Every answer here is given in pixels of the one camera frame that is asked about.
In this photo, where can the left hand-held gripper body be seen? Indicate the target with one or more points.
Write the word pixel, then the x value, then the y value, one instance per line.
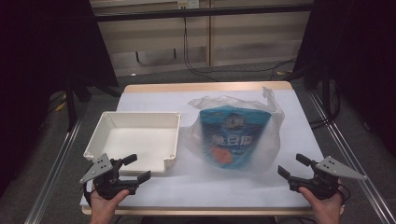
pixel 107 185

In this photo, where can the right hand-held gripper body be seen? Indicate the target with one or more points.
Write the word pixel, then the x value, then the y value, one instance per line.
pixel 323 185

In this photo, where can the white plastic tray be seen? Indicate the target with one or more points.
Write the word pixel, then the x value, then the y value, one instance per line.
pixel 140 140

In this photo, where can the clear plastic bag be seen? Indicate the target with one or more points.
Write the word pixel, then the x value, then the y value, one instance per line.
pixel 275 140

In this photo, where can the blue snack packet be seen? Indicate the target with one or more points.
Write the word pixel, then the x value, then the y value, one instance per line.
pixel 233 137

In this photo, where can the person's left hand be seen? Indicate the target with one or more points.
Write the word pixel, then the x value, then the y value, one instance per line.
pixel 104 207

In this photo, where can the person's right hand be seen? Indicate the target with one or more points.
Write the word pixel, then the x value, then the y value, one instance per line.
pixel 327 208

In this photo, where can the black stand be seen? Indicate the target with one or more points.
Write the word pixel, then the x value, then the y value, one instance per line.
pixel 326 93
pixel 71 102

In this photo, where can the yellow floor tape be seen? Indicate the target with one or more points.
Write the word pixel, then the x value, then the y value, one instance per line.
pixel 284 72
pixel 61 106

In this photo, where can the black curtain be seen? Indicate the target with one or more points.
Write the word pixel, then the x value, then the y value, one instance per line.
pixel 37 46
pixel 367 46

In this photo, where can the black horizontal bar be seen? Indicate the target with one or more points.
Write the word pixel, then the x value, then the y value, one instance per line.
pixel 218 12

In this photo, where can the aluminium floor rail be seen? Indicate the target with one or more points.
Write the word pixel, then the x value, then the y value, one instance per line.
pixel 348 155
pixel 53 174

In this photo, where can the white wall socket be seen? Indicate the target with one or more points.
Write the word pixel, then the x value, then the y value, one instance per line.
pixel 188 3

